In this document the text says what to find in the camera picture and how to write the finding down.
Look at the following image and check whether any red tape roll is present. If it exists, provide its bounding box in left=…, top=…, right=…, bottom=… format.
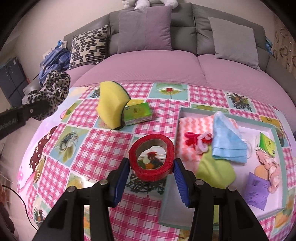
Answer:
left=128, top=134, right=174, bottom=182

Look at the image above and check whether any red pink pipe-cleaner flower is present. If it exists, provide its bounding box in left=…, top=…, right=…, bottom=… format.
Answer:
left=184, top=132, right=213, bottom=155

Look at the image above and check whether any leopard print scrunchie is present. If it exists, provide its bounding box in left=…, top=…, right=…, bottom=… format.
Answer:
left=26, top=70, right=71, bottom=121

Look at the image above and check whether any light blue face mask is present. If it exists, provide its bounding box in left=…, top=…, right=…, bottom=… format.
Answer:
left=211, top=111, right=247, bottom=164

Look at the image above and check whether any green tissue pack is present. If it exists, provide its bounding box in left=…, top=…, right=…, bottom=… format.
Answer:
left=255, top=132, right=276, bottom=158
left=123, top=102, right=152, bottom=126

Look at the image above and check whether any yellow green kitchen sponge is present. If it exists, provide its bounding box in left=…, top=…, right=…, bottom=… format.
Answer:
left=96, top=81, right=131, bottom=130

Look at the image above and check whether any lime green cloth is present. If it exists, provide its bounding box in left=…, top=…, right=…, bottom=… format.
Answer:
left=196, top=150, right=236, bottom=225

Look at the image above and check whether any dark cabinet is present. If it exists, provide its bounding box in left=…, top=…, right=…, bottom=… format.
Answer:
left=0, top=57, right=29, bottom=107

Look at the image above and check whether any teal shallow cardboard tray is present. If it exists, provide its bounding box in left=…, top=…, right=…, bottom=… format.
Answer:
left=158, top=106, right=290, bottom=231

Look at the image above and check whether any pink plaid picture tablecloth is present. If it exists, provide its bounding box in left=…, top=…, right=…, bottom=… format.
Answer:
left=17, top=83, right=295, bottom=240

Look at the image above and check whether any purple printed packet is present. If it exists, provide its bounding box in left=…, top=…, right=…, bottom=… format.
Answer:
left=243, top=172, right=270, bottom=210

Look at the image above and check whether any blue crumpled clothing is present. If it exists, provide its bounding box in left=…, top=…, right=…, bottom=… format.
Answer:
left=38, top=40, right=71, bottom=84

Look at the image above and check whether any pink fluffy scrunchie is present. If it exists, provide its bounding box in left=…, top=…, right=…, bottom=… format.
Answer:
left=254, top=150, right=282, bottom=193

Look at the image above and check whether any grey sofa with pink cover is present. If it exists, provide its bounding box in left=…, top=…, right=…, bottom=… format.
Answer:
left=23, top=2, right=296, bottom=107

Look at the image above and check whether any black beige patterned cushion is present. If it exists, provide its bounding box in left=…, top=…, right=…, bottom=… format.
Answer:
left=69, top=25, right=109, bottom=69

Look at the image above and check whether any grey square cushion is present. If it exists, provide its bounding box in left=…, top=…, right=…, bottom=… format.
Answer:
left=208, top=17, right=260, bottom=70

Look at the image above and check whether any mauve square cushion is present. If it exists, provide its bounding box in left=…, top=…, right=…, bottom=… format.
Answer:
left=117, top=6, right=172, bottom=54

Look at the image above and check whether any white plush toy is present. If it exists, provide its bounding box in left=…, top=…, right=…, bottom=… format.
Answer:
left=121, top=0, right=179, bottom=9

